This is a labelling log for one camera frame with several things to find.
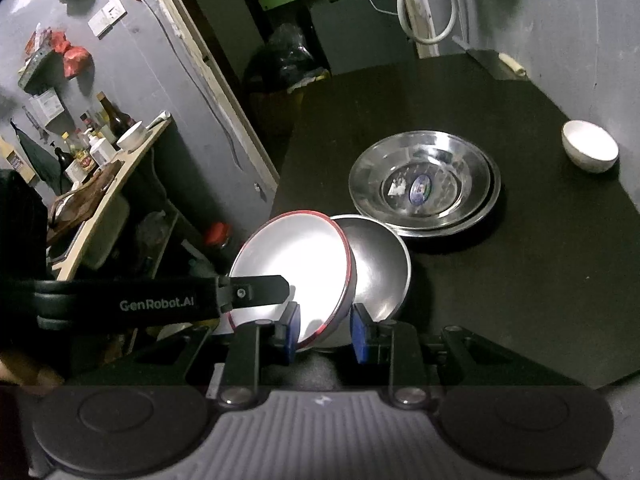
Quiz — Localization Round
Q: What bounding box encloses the kitchen knife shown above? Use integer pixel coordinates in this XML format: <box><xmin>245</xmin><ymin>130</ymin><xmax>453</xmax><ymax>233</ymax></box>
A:
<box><xmin>452</xmin><ymin>35</ymin><xmax>529</xmax><ymax>81</ymax></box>

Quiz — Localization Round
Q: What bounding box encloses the wooden counter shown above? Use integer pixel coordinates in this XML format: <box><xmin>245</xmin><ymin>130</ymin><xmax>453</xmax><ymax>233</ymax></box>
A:
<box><xmin>47</xmin><ymin>116</ymin><xmax>173</xmax><ymax>281</ymax></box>

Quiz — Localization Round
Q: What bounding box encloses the large steel plate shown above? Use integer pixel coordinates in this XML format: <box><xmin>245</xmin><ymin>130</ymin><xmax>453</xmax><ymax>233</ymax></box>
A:
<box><xmin>350</xmin><ymin>135</ymin><xmax>502</xmax><ymax>239</ymax></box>

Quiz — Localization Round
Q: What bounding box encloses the white red-rimmed bowl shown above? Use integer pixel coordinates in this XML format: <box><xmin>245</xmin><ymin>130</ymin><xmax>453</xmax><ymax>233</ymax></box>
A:
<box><xmin>227</xmin><ymin>210</ymin><xmax>358</xmax><ymax>353</ymax></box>

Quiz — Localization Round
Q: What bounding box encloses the steel bowl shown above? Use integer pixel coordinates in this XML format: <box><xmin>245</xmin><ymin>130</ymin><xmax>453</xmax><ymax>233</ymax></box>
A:
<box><xmin>331</xmin><ymin>214</ymin><xmax>412</xmax><ymax>322</ymax></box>

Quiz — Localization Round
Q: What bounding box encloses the steel plate with stickers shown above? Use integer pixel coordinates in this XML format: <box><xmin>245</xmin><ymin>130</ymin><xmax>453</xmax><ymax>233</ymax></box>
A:
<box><xmin>348</xmin><ymin>131</ymin><xmax>492</xmax><ymax>223</ymax></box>

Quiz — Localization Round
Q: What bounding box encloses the door frame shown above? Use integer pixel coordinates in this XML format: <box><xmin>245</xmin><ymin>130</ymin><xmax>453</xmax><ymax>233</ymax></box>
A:
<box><xmin>134</xmin><ymin>0</ymin><xmax>442</xmax><ymax>207</ymax></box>

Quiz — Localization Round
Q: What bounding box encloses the person's left hand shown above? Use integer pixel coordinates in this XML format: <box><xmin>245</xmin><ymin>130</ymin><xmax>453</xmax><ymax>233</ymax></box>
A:
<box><xmin>0</xmin><ymin>352</ymin><xmax>66</xmax><ymax>390</ymax></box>

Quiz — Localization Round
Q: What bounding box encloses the black plastic bag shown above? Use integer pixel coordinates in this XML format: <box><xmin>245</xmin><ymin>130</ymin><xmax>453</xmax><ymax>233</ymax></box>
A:
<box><xmin>244</xmin><ymin>22</ymin><xmax>332</xmax><ymax>96</ymax></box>

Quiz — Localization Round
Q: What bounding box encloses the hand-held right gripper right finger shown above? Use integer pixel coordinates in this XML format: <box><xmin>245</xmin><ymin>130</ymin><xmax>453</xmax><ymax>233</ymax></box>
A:
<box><xmin>351</xmin><ymin>303</ymin><xmax>556</xmax><ymax>406</ymax></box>

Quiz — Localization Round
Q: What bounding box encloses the white jar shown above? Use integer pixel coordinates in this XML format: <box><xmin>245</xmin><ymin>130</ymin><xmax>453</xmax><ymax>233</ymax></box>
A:
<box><xmin>90</xmin><ymin>137</ymin><xmax>117</xmax><ymax>169</ymax></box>

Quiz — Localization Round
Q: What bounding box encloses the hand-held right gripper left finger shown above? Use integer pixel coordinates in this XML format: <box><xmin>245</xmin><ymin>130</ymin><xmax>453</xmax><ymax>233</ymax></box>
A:
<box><xmin>85</xmin><ymin>302</ymin><xmax>302</xmax><ymax>405</ymax></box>

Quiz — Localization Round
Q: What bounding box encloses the white wall box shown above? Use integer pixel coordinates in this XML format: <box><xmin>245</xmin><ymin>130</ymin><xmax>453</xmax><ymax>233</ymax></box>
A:
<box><xmin>29</xmin><ymin>87</ymin><xmax>67</xmax><ymax>127</ymax></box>

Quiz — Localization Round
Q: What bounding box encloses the dark green cloth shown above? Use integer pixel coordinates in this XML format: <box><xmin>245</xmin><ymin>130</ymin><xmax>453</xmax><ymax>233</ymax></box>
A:
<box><xmin>10</xmin><ymin>120</ymin><xmax>64</xmax><ymax>197</ymax></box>

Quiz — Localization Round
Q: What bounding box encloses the red-capped bottle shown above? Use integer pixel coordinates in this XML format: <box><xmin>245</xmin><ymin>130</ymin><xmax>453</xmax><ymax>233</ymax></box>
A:
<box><xmin>204</xmin><ymin>222</ymin><xmax>234</xmax><ymax>262</ymax></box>

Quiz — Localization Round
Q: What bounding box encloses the white wall switch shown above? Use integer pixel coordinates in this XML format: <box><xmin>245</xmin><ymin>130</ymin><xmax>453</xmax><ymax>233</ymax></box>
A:
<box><xmin>88</xmin><ymin>0</ymin><xmax>127</xmax><ymax>40</ymax></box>

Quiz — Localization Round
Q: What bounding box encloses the small wall rack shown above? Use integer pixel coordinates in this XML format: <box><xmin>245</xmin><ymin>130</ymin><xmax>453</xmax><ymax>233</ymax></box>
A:
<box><xmin>17</xmin><ymin>52</ymin><xmax>57</xmax><ymax>97</ymax></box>

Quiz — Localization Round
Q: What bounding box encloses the thin wall cable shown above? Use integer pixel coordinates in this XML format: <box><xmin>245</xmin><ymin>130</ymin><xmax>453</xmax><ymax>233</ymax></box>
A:
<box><xmin>144</xmin><ymin>0</ymin><xmax>242</xmax><ymax>172</ymax></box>

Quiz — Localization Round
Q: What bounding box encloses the dark cabinet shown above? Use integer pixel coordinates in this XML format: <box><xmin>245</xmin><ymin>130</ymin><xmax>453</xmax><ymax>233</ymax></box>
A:
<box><xmin>305</xmin><ymin>0</ymin><xmax>418</xmax><ymax>77</ymax></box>

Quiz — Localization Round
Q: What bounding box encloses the dark glass bottle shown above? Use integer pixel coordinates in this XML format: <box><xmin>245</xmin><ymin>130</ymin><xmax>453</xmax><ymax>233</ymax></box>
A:
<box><xmin>96</xmin><ymin>91</ymin><xmax>135</xmax><ymax>145</ymax></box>

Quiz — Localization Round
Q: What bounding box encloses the yellow box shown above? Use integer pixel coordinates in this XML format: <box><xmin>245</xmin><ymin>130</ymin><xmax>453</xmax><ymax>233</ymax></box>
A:
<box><xmin>247</xmin><ymin>72</ymin><xmax>331</xmax><ymax>137</ymax></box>

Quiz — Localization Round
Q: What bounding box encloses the white bowl on counter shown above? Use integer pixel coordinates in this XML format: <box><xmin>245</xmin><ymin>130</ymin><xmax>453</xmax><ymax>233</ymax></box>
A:
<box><xmin>116</xmin><ymin>122</ymin><xmax>149</xmax><ymax>154</ymax></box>

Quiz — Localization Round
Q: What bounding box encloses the red-labelled bottle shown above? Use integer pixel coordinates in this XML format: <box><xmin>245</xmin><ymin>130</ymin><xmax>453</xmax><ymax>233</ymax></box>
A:
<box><xmin>65</xmin><ymin>132</ymin><xmax>99</xmax><ymax>182</ymax></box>

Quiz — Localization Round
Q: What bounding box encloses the wooden cutting board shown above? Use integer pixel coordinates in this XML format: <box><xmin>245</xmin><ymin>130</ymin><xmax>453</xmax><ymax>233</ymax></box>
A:
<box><xmin>47</xmin><ymin>160</ymin><xmax>124</xmax><ymax>242</ymax></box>

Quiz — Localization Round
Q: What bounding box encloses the white hose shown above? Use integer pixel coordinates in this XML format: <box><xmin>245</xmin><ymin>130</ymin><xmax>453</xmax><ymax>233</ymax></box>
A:
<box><xmin>396</xmin><ymin>0</ymin><xmax>459</xmax><ymax>46</ymax></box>

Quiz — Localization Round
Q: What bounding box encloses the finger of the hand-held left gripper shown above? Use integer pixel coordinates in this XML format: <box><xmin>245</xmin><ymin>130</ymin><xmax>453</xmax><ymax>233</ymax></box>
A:
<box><xmin>217</xmin><ymin>275</ymin><xmax>291</xmax><ymax>314</ymax></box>

